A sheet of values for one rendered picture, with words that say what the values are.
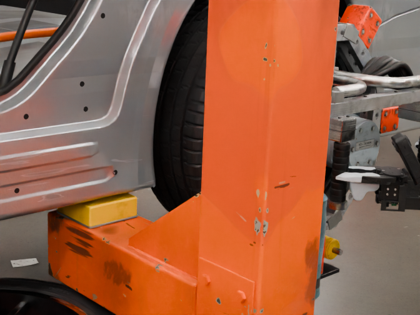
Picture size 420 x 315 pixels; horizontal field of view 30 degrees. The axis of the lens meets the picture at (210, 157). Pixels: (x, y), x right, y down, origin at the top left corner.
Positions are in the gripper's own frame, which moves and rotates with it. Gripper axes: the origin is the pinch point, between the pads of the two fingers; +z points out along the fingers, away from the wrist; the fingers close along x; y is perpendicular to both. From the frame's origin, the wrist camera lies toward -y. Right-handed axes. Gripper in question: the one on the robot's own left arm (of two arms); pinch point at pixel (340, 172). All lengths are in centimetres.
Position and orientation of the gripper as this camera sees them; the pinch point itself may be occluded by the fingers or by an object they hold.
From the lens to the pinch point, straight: 173.0
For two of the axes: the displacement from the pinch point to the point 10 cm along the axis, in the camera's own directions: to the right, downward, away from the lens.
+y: -0.4, 9.7, 2.6
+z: -10.0, -0.5, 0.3
